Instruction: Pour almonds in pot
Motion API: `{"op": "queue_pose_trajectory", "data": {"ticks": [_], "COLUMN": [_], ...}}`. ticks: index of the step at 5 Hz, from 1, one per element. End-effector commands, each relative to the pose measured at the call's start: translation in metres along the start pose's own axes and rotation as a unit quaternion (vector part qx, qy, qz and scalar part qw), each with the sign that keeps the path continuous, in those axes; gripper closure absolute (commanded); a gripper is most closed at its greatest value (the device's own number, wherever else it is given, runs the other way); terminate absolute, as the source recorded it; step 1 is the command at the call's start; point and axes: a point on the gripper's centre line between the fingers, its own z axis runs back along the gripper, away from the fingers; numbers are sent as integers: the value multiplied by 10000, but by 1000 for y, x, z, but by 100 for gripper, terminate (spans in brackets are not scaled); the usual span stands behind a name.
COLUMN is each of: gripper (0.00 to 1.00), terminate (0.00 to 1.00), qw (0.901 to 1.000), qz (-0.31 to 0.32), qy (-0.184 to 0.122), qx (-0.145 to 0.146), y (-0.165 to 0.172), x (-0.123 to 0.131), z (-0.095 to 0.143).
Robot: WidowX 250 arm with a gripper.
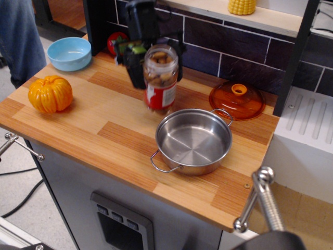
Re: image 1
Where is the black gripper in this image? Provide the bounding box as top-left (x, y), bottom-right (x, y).
top-left (114, 1), bottom-right (186, 90)

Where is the light wooden shelf board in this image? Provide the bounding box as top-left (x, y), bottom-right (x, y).
top-left (166, 0), bottom-right (303, 38)

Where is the stainless steel pot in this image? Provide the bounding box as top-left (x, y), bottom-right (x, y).
top-left (152, 108), bottom-right (233, 176)

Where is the person in blue jeans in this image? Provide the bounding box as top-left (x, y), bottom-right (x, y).
top-left (1, 1), bottom-right (47, 88)

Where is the black floor cable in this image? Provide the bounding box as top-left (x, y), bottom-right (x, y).
top-left (0, 167), bottom-right (44, 219)

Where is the black shelf post right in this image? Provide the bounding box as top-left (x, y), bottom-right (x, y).
top-left (273, 0), bottom-right (319, 117)

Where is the almond jar with red label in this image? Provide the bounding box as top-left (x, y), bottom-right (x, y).
top-left (143, 44), bottom-right (178, 115)

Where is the orange transparent pot lid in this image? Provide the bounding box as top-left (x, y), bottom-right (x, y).
top-left (209, 81), bottom-right (266, 120)

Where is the orange toy pumpkin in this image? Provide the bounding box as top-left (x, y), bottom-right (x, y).
top-left (28, 75), bottom-right (73, 114)

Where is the metal clamp screw left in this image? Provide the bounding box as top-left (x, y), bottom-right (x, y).
top-left (0, 132), bottom-right (45, 162)

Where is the grey oven control panel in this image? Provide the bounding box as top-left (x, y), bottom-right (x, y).
top-left (90, 192), bottom-right (155, 249)

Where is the light blue bowl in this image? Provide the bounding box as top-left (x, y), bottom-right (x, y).
top-left (47, 37), bottom-right (92, 72)

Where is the yellow toy corn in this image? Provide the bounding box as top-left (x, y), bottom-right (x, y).
top-left (228, 0), bottom-right (257, 16)

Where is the green toy pear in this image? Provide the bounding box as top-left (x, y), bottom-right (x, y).
top-left (128, 44), bottom-right (147, 54)

